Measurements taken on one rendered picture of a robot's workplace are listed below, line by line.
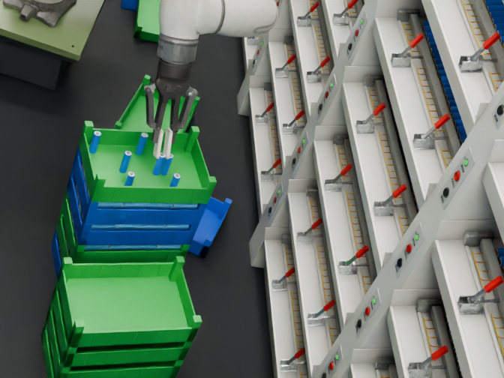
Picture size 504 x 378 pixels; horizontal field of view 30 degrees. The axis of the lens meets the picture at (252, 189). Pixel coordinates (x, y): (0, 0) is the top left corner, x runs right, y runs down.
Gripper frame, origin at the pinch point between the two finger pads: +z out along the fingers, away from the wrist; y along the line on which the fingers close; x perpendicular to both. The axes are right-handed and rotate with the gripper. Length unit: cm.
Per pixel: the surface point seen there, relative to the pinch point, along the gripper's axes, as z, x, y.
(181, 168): 10.9, -12.8, -10.5
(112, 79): 13, -105, -16
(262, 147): 20, -59, -54
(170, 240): 29.1, -8.1, -8.9
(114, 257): 35.4, -11.0, 4.6
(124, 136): 4.7, -18.3, 3.9
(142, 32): -1, -123, -30
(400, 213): -1, 43, -41
